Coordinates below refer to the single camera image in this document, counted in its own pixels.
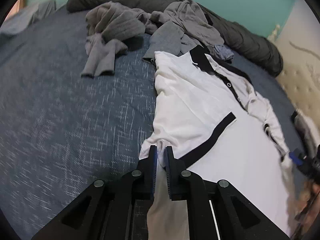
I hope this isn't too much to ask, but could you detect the dark grey rolled duvet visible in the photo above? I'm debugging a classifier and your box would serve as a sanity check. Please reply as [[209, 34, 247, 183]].
[[66, 0, 284, 77]]

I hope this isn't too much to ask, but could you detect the light grey pillow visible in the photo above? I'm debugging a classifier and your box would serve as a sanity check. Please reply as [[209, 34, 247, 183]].
[[1, 0, 56, 37]]

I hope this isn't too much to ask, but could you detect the white polo shirt black collar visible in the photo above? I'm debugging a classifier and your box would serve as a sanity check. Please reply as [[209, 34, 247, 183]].
[[139, 47, 295, 239]]

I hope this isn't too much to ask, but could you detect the grey long sleeve shirt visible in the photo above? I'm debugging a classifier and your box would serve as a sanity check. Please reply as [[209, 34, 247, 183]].
[[143, 0, 224, 64]]

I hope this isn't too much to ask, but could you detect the blue patterned bed cover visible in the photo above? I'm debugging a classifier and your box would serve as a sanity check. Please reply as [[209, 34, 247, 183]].
[[0, 4, 304, 240]]

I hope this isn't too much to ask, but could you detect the grey knitted sweater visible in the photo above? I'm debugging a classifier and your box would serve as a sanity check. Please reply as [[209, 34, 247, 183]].
[[81, 2, 157, 77]]

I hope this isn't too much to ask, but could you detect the cream tufted headboard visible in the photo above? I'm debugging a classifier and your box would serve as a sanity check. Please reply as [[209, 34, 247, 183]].
[[267, 23, 320, 145]]

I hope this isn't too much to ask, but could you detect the person's right hand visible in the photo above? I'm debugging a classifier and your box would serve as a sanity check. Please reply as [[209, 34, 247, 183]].
[[296, 181, 319, 234]]

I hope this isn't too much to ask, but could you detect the blue striped folded garment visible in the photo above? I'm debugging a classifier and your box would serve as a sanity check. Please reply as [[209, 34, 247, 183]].
[[213, 44, 234, 61]]

